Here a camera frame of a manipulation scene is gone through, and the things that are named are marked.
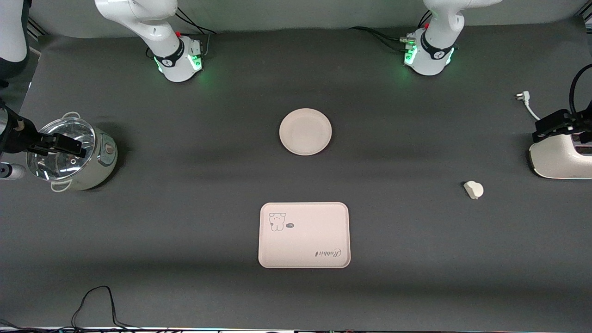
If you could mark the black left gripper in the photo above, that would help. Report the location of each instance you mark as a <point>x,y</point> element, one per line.
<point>556,122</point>

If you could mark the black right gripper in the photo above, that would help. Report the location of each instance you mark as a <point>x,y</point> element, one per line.
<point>16,137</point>

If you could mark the white steamed bun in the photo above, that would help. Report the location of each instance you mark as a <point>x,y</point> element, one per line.
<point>473,189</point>

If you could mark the round cream plate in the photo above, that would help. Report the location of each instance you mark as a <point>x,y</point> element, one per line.
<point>305,132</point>

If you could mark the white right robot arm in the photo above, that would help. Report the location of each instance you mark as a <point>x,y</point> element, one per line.
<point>172,52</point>

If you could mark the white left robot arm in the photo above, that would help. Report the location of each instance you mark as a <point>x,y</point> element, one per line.
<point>432,56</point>

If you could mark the cream rectangular rabbit tray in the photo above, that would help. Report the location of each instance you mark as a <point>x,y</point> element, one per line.
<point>305,240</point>

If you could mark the glass pot lid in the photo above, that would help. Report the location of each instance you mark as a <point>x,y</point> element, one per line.
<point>51,166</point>

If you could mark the cream white toaster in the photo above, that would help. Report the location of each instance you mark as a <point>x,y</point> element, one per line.
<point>557,159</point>

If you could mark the pale green electric pot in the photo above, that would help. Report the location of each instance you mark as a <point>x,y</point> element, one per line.
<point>99,162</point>

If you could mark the aluminium frame rail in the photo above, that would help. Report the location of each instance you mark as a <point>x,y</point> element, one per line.
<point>36,28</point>

